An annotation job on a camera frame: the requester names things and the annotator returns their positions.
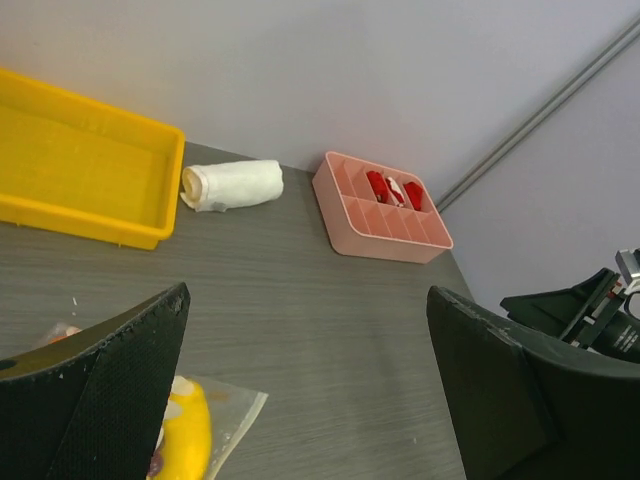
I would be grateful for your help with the pink divided organizer box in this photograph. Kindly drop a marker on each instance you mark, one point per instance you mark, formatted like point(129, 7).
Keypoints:
point(358, 225)

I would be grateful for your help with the yellow fake mango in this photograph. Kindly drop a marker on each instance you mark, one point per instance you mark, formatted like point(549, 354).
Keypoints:
point(185, 440)

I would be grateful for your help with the rolled white towel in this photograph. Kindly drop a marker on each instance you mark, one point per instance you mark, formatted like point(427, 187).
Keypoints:
point(224, 186)

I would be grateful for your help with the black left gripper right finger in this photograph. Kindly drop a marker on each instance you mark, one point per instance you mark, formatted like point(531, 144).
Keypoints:
point(527, 406)

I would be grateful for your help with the red rolled cloth left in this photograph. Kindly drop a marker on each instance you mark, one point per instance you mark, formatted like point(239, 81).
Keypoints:
point(378, 186)

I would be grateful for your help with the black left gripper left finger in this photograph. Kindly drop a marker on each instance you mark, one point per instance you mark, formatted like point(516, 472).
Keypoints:
point(40, 387)

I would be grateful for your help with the red rolled cloth right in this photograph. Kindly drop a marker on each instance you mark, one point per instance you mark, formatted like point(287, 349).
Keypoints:
point(415, 194)

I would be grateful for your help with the yellow plastic tray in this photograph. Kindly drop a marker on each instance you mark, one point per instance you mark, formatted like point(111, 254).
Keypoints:
point(74, 165)

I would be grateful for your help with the grey aluminium corner rail right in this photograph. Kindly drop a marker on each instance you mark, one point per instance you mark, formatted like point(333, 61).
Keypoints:
point(616, 46)

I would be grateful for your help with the red white rolled cloth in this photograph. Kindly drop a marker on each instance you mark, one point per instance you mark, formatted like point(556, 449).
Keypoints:
point(395, 194)

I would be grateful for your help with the clear zip top bag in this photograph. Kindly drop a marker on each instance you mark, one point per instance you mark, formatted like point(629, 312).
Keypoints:
point(225, 425)

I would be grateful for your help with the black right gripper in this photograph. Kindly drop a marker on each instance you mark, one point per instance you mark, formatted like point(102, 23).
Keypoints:
point(592, 315)

